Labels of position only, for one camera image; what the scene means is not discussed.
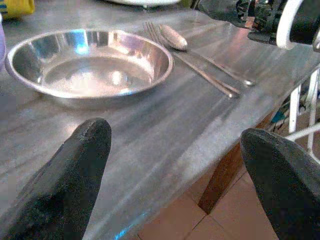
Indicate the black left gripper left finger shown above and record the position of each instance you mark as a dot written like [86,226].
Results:
[65,187]

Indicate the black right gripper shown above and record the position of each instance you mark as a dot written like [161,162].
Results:
[262,20]

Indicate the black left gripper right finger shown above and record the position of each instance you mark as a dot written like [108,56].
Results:
[287,190]

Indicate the silver spoon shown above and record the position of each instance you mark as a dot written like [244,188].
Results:
[175,40]

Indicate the brown wooden table leg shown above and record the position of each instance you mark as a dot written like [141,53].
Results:
[220,180]

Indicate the white kitchen food processor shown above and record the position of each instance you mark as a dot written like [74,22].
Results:
[145,2]

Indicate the silver fork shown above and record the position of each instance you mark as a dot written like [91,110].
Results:
[225,88]

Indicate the stainless steel plate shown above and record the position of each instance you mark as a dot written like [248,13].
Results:
[87,75]

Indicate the large purple plastic bowl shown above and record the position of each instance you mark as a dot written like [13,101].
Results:
[2,42]

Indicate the yellow kitchen wipes pack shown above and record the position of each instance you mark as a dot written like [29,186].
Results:
[17,8]

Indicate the white metal rack frame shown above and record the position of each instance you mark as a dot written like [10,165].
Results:
[294,112]

